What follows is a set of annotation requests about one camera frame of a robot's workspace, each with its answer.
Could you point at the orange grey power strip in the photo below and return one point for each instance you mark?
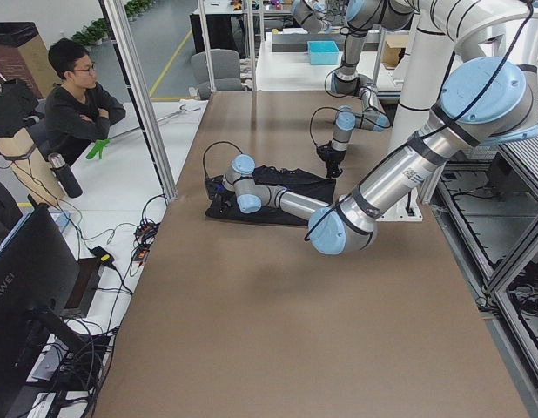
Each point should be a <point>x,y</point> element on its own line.
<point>146,231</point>

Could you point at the black power adapter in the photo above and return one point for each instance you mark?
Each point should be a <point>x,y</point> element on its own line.
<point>103,255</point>

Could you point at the metal grabber tool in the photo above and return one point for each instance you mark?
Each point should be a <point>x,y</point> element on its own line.
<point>182,111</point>

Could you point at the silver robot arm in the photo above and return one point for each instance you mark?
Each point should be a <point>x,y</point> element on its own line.
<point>472,80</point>
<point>361,17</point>

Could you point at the grey office chair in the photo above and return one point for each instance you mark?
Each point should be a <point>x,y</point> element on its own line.
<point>226,71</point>

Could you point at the aluminium frame post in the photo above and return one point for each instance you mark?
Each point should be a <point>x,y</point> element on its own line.
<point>119,31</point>

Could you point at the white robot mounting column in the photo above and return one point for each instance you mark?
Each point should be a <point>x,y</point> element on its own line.
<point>427,64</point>

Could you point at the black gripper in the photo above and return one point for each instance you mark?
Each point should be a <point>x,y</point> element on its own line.
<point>225,194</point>
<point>334,158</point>

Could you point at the black Huawei monitor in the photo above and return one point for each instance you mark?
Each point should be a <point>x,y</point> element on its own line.
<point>37,269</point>

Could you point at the black printed t-shirt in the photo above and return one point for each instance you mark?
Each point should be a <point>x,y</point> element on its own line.
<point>269,196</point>

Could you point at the black water bottle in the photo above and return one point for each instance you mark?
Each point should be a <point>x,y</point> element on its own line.
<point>65,175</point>

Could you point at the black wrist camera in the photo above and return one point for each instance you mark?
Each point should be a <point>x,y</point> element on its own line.
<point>213,186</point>
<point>324,151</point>

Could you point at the green grabber tool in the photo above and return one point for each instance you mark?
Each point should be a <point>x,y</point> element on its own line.
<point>97,149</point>

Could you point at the seated man in black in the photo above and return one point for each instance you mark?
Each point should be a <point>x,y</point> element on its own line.
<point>79,111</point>

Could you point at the cyan plastic bin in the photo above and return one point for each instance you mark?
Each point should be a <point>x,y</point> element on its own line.
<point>324,52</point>

